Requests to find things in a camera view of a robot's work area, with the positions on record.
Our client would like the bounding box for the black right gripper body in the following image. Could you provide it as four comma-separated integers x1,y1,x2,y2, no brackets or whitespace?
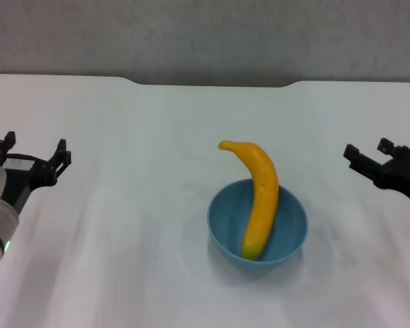
375,150,410,208

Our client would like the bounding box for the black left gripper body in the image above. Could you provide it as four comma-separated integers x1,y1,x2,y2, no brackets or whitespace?
0,155,57,215

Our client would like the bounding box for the yellow banana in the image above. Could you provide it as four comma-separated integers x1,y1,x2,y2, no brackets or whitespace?
217,139,280,262

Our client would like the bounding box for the blue bowl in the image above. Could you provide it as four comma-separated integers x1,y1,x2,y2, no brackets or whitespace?
206,179,310,274

